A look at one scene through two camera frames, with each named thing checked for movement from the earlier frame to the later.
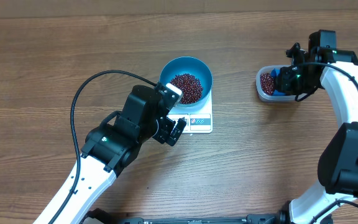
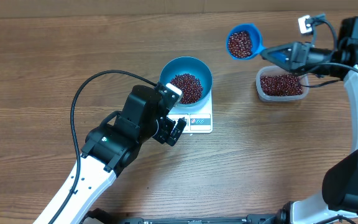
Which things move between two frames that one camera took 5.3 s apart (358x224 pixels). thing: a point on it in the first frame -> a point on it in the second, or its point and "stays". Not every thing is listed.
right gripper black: (285, 87) -> (295, 52)
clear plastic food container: (267, 98) stays
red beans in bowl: (191, 86) stays
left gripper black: (166, 127) stays
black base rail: (104, 216) stays
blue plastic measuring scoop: (275, 73) -> (257, 47)
